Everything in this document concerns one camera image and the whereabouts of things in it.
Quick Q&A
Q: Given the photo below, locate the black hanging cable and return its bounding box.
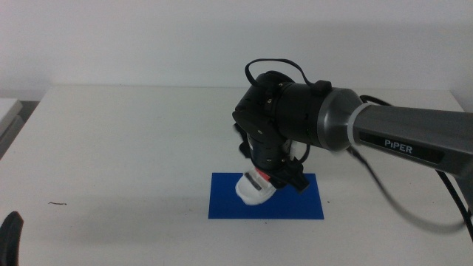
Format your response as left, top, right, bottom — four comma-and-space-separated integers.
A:
347, 95, 473, 242

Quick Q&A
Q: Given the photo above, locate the blue rectangular mat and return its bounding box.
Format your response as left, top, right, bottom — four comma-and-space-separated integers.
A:
208, 172, 325, 220

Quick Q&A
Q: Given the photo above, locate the thin black looped cable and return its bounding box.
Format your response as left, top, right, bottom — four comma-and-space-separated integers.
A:
244, 58, 333, 98

